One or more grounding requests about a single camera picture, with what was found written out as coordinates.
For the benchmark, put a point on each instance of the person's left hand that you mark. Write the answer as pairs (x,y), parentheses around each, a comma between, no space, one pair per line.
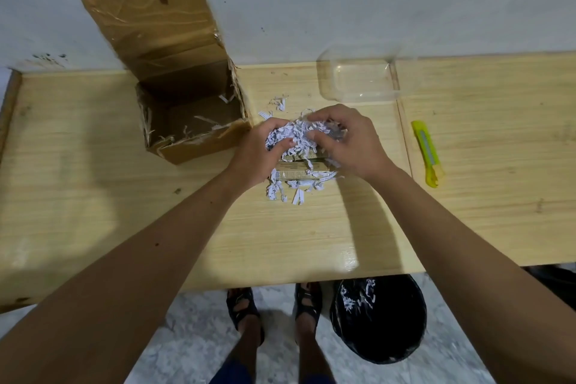
(249,156)

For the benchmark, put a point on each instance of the person's right hand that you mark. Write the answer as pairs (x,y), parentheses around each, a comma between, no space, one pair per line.
(357,145)

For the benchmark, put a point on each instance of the person's left thumb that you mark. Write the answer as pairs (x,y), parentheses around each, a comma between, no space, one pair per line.
(283,144)

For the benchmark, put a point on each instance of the person's right thumb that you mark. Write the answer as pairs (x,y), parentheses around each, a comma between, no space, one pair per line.
(325,136)

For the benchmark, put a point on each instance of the pile of white shredded paper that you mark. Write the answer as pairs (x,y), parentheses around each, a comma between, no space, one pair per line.
(299,136)

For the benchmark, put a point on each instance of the person's right forearm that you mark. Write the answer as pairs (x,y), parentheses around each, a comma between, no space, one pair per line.
(468,271)

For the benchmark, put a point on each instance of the person's left forearm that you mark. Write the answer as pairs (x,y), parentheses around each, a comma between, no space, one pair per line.
(126,280)

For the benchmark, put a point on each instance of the small tan cardboard box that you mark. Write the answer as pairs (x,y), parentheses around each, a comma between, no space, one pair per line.
(294,167)

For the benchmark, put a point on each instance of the loose white paper strips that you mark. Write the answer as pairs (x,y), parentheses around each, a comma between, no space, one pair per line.
(278,103)

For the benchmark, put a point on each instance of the clear plastic container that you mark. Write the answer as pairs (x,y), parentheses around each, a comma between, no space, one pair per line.
(357,77)

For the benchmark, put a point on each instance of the yellow utility knife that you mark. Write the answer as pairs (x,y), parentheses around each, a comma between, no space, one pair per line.
(427,152)

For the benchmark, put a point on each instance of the torn open brown cardboard box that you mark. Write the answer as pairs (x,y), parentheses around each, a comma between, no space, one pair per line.
(175,68)

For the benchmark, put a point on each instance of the black sandal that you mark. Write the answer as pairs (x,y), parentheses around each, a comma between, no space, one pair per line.
(243,307)
(308,302)

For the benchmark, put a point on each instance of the shredded paper scraps in bin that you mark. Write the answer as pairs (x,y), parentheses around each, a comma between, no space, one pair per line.
(355,296)

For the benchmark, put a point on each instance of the black trash bin with liner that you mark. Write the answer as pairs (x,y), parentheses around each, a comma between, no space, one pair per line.
(382,325)

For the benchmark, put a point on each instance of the person's left leg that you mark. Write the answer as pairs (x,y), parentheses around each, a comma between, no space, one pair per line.
(247,343)

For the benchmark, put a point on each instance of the person's leg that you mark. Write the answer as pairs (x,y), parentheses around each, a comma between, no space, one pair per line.
(312,347)
(247,343)

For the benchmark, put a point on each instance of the person's right leg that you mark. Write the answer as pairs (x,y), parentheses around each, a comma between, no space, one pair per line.
(312,347)

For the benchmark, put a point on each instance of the blue shorts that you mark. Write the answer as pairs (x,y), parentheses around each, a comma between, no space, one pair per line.
(227,374)

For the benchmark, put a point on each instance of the dark object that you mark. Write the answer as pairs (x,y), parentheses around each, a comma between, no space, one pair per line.
(555,282)

